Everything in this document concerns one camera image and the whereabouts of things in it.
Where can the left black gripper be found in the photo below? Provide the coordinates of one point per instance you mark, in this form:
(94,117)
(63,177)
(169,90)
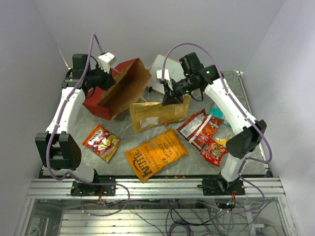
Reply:
(110,81)

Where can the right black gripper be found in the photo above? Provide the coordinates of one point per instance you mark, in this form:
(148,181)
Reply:
(171,99)

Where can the brown gold snack bag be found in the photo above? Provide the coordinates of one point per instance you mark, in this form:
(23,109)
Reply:
(151,114)

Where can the red brown paper bag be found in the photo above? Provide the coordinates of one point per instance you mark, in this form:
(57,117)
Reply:
(131,79)

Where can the red Doritos chips bag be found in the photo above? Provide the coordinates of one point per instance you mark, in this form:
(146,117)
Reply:
(199,129)

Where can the teal snack pouch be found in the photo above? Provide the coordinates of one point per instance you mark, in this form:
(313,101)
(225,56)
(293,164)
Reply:
(216,111)

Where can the orange Kettle chips bag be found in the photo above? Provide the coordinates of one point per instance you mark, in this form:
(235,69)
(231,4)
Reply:
(151,157)

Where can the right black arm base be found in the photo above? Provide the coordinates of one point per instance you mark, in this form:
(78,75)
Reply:
(212,187)

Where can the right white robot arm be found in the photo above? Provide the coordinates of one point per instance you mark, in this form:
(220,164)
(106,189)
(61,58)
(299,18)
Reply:
(247,129)

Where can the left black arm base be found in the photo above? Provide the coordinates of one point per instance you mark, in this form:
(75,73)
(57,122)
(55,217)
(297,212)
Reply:
(82,190)

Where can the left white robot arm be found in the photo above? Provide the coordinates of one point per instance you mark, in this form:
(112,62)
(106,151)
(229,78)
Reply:
(58,150)

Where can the colourful candy bag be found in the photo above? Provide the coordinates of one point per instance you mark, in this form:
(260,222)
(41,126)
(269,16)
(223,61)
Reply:
(102,142)

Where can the small red snack bag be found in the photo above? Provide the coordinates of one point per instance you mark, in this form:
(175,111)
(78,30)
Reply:
(214,152)

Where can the small whiteboard with writing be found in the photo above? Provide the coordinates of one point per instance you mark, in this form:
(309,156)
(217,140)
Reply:
(174,68)

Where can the yellow snack bar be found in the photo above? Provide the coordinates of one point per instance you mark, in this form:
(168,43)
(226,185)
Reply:
(222,141)

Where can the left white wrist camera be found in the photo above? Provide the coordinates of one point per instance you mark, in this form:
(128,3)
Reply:
(105,61)

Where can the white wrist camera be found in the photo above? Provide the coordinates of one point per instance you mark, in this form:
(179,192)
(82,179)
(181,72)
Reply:
(164,75)
(105,61)

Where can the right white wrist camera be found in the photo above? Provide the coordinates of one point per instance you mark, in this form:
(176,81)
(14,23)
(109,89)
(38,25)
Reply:
(164,75)

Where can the aluminium frame rail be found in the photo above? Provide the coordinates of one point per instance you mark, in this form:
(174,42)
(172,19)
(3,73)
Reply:
(182,188)

